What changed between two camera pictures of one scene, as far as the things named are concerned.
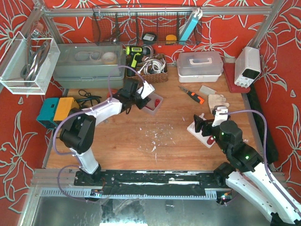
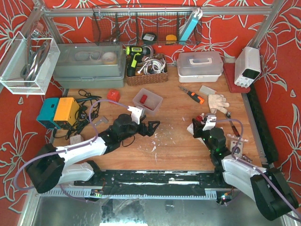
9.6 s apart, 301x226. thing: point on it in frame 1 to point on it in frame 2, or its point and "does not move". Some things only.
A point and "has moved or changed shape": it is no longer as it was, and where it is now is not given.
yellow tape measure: [170, 39] does not move
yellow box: [65, 105] does not move
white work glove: [215, 100] does not move
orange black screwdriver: [193, 95] does not move
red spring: [156, 102] has moved or changed shape
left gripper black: [140, 101] to [143, 128]
